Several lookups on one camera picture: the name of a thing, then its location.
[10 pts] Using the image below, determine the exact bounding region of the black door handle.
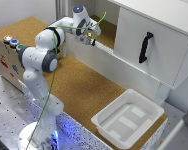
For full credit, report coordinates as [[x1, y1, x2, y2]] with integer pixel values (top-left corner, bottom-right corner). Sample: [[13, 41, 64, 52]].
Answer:
[[138, 31, 155, 65]]

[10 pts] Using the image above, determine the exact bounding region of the white sliding door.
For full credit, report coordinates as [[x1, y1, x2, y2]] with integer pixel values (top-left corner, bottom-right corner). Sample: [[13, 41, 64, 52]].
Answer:
[[112, 6, 188, 91]]

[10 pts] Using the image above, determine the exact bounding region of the green cable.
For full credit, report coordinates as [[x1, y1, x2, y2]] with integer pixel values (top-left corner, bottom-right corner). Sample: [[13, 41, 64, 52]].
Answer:
[[25, 11, 108, 150]]

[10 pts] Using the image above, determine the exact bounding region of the white plastic box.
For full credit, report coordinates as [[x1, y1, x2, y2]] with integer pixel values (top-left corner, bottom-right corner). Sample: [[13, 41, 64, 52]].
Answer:
[[90, 88, 166, 150]]

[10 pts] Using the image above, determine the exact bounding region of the blue button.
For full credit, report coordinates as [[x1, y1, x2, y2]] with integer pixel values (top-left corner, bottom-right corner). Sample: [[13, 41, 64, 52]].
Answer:
[[9, 38, 20, 48]]

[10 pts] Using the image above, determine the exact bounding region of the green button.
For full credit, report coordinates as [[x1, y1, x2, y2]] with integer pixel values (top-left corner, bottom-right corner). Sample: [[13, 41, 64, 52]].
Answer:
[[15, 43, 26, 52]]

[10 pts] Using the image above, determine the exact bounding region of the white cabinet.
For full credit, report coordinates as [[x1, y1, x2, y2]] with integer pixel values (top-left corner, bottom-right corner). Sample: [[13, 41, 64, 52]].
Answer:
[[55, 0, 188, 108]]

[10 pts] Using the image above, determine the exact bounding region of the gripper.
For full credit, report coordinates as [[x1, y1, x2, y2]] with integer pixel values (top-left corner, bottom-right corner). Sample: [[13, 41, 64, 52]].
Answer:
[[75, 31, 97, 47]]

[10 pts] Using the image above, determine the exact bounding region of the red button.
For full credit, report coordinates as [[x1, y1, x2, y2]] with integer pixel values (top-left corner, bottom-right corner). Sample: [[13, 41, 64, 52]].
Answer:
[[3, 35, 13, 44]]

